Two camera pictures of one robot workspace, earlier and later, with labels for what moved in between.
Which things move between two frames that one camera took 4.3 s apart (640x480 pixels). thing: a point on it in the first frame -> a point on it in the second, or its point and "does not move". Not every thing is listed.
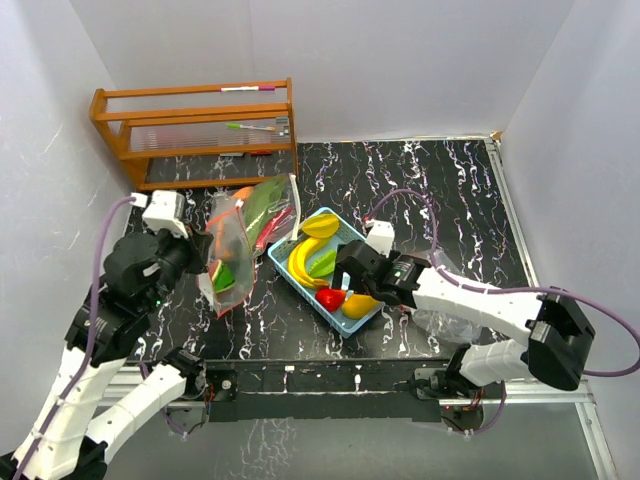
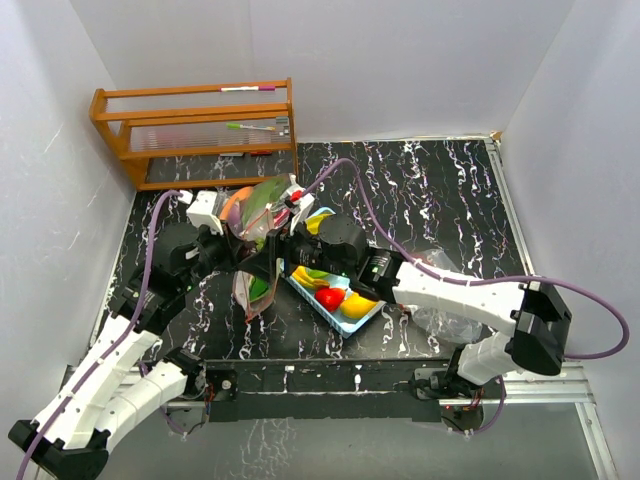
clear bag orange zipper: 229,275 -> 252,294
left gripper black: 198,244 -> 231,261
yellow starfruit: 323,225 does not move
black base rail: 321,390 does not move
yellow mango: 358,305 does not move
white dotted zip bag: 271,212 does not move
